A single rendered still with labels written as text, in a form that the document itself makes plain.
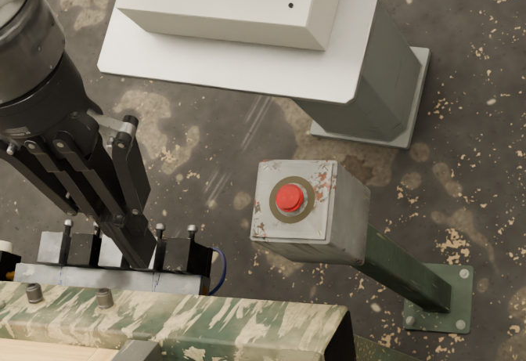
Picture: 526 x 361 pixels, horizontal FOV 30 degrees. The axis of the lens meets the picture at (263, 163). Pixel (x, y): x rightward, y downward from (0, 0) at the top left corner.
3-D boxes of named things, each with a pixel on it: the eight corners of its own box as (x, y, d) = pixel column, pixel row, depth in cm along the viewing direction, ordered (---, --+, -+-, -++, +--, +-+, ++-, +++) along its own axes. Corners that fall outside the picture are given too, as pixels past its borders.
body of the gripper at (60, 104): (-56, 108, 69) (9, 189, 76) (45, 102, 66) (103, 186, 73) (-16, 34, 74) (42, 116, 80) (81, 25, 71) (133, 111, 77)
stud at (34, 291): (47, 297, 156) (42, 281, 155) (38, 305, 154) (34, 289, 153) (34, 297, 157) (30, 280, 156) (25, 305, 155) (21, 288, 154)
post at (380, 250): (452, 285, 218) (352, 208, 152) (451, 312, 217) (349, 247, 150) (426, 283, 221) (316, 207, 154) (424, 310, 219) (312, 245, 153)
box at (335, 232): (372, 190, 151) (336, 158, 135) (365, 267, 149) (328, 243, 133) (300, 189, 156) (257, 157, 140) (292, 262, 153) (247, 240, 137)
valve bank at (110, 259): (264, 242, 176) (207, 212, 155) (254, 322, 172) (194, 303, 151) (33, 231, 196) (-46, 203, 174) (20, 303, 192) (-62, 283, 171)
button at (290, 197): (308, 187, 137) (303, 183, 135) (305, 214, 136) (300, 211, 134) (282, 186, 138) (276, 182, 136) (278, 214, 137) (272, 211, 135)
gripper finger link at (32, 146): (37, 140, 73) (21, 141, 74) (98, 228, 81) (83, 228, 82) (55, 102, 76) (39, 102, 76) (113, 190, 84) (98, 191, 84)
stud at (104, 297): (117, 303, 151) (113, 286, 150) (109, 312, 149) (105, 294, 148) (103, 302, 152) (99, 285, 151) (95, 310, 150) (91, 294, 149)
